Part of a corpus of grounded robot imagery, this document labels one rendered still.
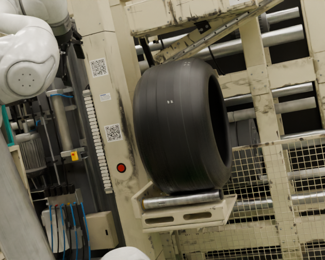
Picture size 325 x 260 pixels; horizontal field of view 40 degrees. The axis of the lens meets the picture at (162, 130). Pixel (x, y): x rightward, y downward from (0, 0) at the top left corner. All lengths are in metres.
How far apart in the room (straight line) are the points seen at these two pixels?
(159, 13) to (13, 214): 1.38
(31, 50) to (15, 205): 0.34
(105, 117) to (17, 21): 0.88
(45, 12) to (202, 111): 0.66
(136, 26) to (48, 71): 1.34
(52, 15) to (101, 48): 0.55
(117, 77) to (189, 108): 0.44
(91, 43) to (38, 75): 1.14
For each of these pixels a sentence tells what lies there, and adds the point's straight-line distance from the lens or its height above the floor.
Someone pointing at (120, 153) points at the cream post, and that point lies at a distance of 1.99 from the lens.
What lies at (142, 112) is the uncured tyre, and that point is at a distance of 1.74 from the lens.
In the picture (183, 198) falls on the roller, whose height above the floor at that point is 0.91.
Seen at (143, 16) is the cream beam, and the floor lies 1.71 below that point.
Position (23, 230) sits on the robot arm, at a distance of 1.05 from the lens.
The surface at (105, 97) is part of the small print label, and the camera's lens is 1.98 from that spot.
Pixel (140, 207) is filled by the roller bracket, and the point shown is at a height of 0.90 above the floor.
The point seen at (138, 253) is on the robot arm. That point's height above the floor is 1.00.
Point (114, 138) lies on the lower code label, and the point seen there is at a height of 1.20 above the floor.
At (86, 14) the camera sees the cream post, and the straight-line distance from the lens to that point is 2.01.
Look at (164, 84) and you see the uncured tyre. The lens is 1.76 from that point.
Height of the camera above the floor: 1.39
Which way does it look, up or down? 6 degrees down
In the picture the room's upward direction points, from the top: 12 degrees counter-clockwise
